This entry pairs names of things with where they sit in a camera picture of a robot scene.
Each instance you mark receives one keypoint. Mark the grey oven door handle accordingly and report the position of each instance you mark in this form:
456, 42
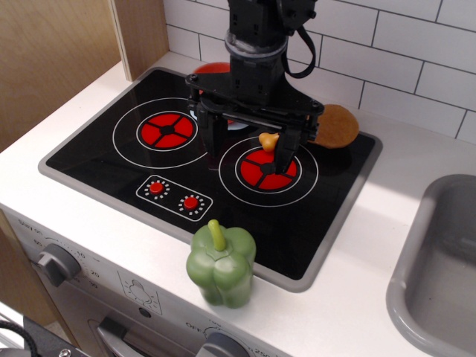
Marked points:
119, 341

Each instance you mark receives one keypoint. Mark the brown toy chicken drumstick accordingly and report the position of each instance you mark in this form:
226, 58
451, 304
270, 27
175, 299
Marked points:
331, 126

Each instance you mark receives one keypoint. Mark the green toy bell pepper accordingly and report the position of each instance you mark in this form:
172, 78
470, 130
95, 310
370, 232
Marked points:
221, 264

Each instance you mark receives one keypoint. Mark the black toy stove top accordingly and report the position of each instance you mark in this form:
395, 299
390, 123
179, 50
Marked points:
142, 155

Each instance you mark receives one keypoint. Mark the grey oven knob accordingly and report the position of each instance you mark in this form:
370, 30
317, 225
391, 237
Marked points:
219, 345
58, 265

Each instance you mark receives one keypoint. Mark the grey toy sink basin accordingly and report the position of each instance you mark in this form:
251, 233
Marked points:
431, 295

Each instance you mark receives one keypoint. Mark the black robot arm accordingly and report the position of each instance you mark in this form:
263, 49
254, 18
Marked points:
259, 31

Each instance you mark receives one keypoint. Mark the grey left oven knob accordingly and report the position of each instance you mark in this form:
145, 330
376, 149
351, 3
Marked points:
58, 265

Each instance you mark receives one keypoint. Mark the grey middle oven knob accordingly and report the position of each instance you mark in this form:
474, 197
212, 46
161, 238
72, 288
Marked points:
219, 345

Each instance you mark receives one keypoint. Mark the light blue toy plate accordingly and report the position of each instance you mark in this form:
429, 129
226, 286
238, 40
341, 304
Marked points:
232, 125

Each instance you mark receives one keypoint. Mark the wooden side panel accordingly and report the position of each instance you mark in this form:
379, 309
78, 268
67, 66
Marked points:
51, 50

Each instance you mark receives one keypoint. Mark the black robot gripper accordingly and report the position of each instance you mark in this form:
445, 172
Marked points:
256, 93

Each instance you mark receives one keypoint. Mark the black device with screw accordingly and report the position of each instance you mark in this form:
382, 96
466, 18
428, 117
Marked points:
30, 339

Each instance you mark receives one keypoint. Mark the red plastic toy cup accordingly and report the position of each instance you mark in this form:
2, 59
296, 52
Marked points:
214, 68

